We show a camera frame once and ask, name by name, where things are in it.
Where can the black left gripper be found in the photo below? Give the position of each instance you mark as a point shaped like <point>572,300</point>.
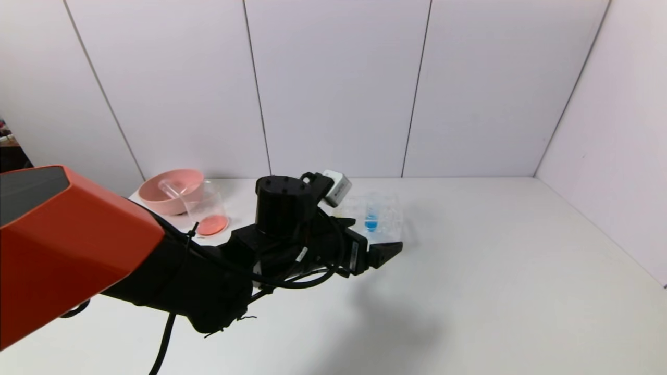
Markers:
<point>357,255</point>

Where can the test tube with blue pigment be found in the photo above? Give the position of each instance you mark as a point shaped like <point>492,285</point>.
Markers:
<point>371,223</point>

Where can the orange and black left arm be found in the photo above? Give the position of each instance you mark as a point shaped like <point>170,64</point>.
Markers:
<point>78,245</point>

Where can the clear plastic beaker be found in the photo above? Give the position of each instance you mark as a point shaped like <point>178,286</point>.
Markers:
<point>211,225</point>

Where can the test tube with red pigment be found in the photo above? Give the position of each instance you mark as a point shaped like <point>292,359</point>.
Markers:
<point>171,188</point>

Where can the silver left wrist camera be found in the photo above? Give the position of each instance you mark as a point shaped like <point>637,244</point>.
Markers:
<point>337,188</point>

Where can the pink plastic bowl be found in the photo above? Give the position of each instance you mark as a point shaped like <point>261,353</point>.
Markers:
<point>156,197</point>

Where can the clear acrylic test tube rack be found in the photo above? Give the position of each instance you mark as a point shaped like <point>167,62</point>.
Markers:
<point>391,219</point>

